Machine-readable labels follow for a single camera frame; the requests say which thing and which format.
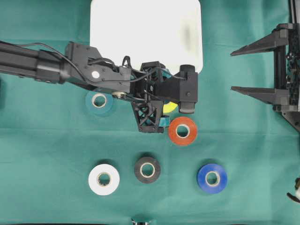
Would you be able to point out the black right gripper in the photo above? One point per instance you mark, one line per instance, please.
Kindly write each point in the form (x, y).
(284, 41)

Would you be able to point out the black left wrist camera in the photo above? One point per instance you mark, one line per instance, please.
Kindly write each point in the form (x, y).
(181, 89)

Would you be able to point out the black tape roll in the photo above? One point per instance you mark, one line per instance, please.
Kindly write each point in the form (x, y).
(147, 169)

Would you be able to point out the black white cable clip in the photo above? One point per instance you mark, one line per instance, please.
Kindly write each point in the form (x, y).
(296, 197)

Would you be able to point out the red tape roll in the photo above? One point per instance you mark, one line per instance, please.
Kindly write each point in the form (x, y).
(182, 131)

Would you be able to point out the blue tape roll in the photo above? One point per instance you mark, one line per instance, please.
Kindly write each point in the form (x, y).
(212, 178)

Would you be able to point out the white plastic tray case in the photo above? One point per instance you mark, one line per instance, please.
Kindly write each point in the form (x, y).
(168, 31)

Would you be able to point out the white tape roll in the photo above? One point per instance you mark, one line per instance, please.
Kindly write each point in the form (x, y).
(103, 179)

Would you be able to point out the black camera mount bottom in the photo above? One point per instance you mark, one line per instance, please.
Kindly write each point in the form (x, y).
(136, 221)

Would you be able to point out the yellow tape roll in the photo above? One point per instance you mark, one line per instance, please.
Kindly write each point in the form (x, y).
(169, 107)

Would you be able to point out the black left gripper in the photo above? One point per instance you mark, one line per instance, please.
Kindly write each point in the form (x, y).
(147, 106)

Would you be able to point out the green tape roll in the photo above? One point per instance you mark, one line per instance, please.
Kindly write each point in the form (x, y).
(98, 103)

